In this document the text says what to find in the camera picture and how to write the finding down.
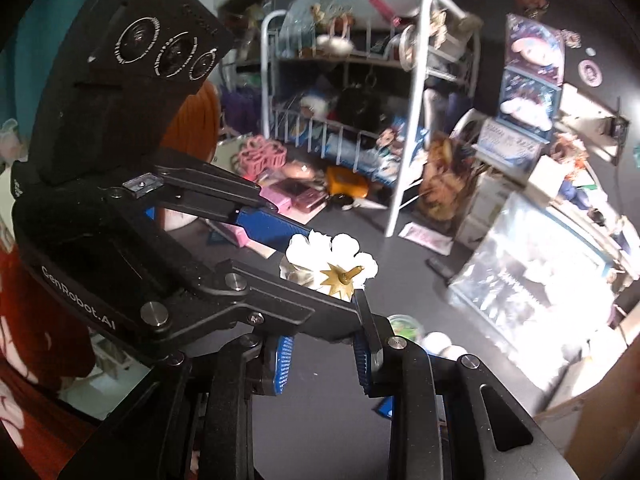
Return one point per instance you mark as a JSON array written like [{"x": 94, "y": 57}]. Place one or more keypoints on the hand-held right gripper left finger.
[{"x": 282, "y": 365}]

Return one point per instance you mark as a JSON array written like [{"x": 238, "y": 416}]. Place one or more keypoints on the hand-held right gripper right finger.
[{"x": 362, "y": 365}]

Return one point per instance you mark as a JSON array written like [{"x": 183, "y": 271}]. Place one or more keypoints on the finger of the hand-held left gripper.
[
  {"x": 265, "y": 222},
  {"x": 280, "y": 305}
]

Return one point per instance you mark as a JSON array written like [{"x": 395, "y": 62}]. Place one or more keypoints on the white flower ornament gold star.
[{"x": 320, "y": 255}]

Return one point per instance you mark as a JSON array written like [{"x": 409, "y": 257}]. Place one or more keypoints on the pink rectangular case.
[{"x": 295, "y": 195}]

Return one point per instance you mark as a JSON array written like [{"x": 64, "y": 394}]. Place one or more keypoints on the green-topped round container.
[{"x": 405, "y": 324}]

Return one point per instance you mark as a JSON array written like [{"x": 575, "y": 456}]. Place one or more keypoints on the pink plastic basket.
[{"x": 262, "y": 156}]

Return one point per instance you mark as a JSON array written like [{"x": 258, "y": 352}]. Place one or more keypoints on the teal cloth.
[{"x": 35, "y": 65}]

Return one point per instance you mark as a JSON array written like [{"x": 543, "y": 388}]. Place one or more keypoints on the orange pouch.
[{"x": 346, "y": 180}]

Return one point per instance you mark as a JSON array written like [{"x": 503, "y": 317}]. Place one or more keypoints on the orange wig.
[{"x": 192, "y": 120}]

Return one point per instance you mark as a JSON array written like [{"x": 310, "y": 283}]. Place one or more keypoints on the black stick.
[{"x": 440, "y": 266}]

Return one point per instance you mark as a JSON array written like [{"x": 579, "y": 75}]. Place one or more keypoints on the pink flat packet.
[{"x": 426, "y": 237}]

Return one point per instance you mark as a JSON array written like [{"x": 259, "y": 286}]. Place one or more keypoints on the black plush toy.
[{"x": 357, "y": 106}]

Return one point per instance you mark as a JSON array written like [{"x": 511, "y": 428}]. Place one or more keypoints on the white plush toy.
[{"x": 336, "y": 44}]

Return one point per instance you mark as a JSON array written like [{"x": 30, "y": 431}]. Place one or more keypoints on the clear plastic sleeve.
[{"x": 530, "y": 270}]

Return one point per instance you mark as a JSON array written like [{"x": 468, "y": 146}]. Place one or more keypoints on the red-haired printed cushion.
[{"x": 35, "y": 330}]

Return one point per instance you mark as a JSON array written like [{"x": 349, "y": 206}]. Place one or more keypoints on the brown cardboard box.
[{"x": 595, "y": 420}]

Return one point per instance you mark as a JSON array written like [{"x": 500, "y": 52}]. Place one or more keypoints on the blue white printed card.
[{"x": 510, "y": 142}]

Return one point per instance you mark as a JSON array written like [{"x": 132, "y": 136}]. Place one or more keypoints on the stacked blue picture boxes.
[{"x": 529, "y": 97}]

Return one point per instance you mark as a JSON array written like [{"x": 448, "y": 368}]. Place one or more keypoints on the blue illustrated card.
[{"x": 534, "y": 47}]

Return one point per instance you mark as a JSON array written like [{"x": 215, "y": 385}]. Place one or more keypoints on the round pin badge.
[{"x": 590, "y": 71}]

